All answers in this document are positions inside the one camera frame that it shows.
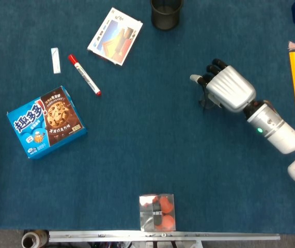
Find red capped whiteboard marker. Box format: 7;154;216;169
68;53;102;97

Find long silver metal bar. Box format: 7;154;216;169
48;230;281;243

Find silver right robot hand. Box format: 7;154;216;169
190;58;257;114

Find white palace picture card box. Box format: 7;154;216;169
87;7;144;67

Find black mesh pen holder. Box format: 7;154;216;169
150;0;184;32

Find small white eraser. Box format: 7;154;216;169
51;47;61;75

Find clear box with red parts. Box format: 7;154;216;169
138;193;176;233

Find thin-framed eyeglasses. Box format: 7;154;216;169
197;84;222;111

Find blue chocolate cookie box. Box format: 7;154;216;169
6;85;88;160

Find brown tape roll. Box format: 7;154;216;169
21;229;49;248

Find blue felt table cloth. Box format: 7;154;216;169
0;0;295;235

